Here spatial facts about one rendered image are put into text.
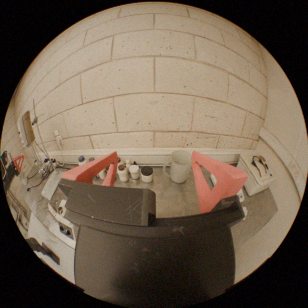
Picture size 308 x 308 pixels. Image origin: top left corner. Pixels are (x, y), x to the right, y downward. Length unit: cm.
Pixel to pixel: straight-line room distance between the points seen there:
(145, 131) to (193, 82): 40
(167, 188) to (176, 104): 46
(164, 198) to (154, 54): 75
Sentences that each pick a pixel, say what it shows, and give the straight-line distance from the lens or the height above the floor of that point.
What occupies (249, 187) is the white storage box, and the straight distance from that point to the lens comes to 79.
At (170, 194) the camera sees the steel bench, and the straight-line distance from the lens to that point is 57.
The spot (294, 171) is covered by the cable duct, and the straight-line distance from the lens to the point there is 95.
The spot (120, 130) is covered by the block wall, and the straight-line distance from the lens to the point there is 66.
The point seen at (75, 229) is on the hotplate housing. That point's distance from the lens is 57.
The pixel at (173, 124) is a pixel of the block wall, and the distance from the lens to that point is 62.
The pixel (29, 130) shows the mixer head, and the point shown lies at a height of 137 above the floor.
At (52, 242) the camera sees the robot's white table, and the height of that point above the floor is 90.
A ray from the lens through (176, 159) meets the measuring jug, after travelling 63.
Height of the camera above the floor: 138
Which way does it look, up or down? 37 degrees down
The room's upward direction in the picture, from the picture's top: straight up
